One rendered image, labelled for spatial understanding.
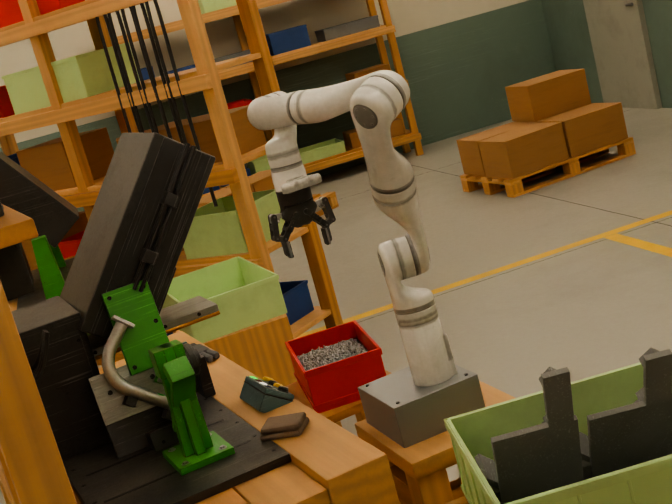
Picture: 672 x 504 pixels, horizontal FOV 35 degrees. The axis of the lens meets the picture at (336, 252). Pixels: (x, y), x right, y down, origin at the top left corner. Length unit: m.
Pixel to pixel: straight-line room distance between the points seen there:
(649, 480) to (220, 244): 3.86
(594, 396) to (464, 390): 0.31
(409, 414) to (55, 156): 4.12
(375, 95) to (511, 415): 0.69
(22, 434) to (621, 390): 1.15
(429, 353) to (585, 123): 6.60
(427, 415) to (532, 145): 6.34
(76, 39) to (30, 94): 5.49
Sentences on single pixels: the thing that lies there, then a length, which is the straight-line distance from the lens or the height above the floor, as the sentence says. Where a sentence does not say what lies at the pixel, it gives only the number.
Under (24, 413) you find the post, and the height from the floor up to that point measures 1.25.
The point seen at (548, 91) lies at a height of 0.65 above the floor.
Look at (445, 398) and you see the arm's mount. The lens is 2.37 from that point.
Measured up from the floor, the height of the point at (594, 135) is 0.26.
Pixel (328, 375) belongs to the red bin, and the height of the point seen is 0.89.
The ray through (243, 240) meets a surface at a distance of 5.36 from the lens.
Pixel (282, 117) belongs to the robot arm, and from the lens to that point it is 2.24.
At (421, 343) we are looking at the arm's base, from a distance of 2.36.
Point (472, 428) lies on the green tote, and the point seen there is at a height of 0.93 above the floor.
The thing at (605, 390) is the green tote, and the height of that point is 0.93.
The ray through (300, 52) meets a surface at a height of 1.39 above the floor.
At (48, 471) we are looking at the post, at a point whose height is 1.13.
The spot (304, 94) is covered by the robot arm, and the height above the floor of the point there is 1.63.
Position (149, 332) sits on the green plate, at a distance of 2.66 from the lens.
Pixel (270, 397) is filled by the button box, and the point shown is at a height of 0.93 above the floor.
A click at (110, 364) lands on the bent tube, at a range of 2.60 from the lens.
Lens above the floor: 1.79
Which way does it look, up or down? 13 degrees down
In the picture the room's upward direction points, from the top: 15 degrees counter-clockwise
